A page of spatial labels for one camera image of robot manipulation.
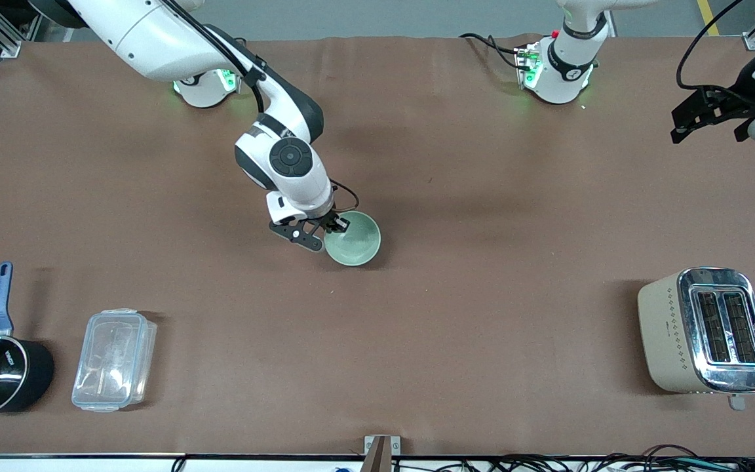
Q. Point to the beige chrome two-slot toaster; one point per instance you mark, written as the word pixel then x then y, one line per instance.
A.
pixel 672 341

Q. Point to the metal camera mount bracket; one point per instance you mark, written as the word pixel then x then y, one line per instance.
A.
pixel 381 452

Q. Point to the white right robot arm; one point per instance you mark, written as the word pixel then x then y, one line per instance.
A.
pixel 148 33

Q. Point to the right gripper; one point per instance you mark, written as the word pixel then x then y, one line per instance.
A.
pixel 328 219

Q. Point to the small metal corner bracket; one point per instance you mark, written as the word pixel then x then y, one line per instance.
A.
pixel 754 42

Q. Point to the light green bowl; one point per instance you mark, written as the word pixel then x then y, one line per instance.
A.
pixel 354 242

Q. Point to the brown table cover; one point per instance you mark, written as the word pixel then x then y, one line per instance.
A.
pixel 377 328

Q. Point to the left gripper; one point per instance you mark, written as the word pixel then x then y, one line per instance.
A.
pixel 737 100

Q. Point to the clear plastic food container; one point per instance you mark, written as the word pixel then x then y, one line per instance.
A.
pixel 114 360

